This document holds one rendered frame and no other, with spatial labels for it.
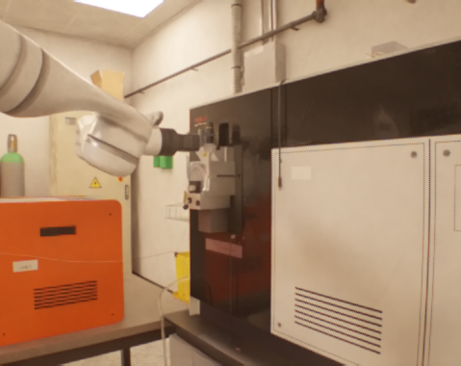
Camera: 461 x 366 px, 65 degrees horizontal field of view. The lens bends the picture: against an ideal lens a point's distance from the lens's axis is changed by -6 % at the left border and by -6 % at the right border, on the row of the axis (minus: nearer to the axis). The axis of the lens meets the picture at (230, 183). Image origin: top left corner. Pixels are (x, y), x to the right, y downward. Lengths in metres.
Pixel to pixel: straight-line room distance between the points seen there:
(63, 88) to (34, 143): 3.89
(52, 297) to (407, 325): 1.00
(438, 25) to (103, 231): 1.72
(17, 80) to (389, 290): 0.69
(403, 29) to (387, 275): 1.57
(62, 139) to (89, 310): 2.88
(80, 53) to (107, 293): 3.64
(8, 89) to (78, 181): 3.63
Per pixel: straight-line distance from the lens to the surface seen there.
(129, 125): 0.58
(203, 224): 1.09
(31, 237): 1.26
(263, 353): 1.08
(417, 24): 2.13
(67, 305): 1.33
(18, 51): 0.46
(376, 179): 0.77
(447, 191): 0.71
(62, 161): 4.04
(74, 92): 0.51
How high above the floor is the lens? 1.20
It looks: 1 degrees down
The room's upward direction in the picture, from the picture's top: straight up
